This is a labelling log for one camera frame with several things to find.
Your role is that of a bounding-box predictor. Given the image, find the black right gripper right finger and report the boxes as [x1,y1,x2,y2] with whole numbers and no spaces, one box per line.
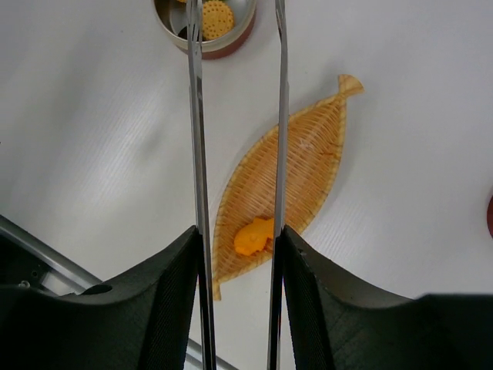
[282,227,492,369]

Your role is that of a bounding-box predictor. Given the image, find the stainless steel tongs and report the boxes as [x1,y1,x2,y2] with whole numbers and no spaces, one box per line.
[186,1,289,369]

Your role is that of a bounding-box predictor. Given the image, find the boat-shaped woven basket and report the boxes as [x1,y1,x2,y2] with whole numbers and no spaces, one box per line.
[212,74,364,301]

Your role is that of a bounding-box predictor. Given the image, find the red round lid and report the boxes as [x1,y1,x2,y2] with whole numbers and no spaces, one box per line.
[486,197,493,237]

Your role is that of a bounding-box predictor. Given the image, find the orange fish-shaped cookie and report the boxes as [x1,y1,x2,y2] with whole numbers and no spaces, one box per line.
[233,217,274,256]

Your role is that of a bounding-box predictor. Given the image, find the large round dotted biscuit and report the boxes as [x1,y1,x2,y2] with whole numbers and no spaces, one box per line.
[202,1,235,40]

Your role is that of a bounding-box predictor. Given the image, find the steel bowl with red base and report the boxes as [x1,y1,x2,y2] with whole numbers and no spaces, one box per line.
[153,0,257,59]

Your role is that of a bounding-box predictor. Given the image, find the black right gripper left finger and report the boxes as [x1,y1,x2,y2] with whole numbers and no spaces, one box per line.
[1,227,200,369]

